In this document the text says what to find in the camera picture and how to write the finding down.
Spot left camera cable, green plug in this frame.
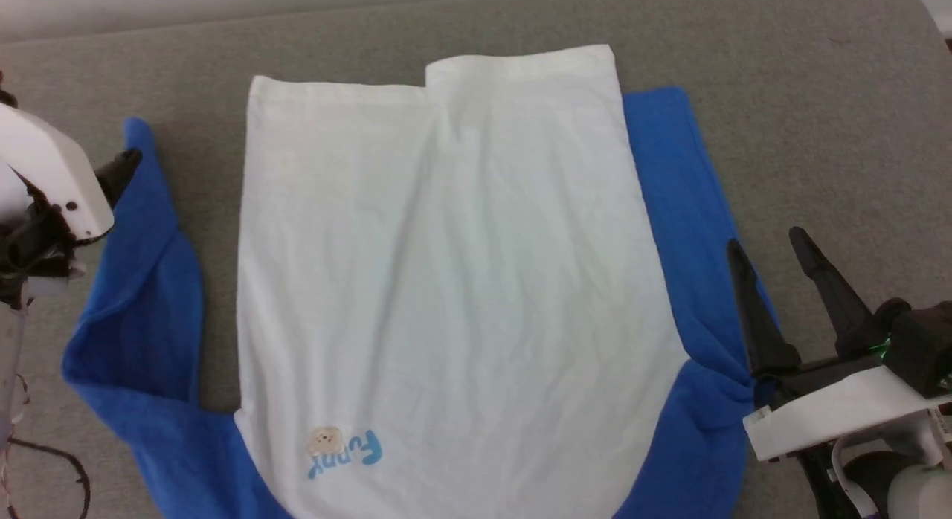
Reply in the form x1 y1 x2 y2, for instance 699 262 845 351
0 370 92 519

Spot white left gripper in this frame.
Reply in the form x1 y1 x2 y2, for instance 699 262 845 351
0 103 143 242

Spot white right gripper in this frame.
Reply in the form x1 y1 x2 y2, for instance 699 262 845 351
726 225 952 462

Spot blue and white t-shirt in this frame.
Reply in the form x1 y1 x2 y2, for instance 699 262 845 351
62 44 779 519

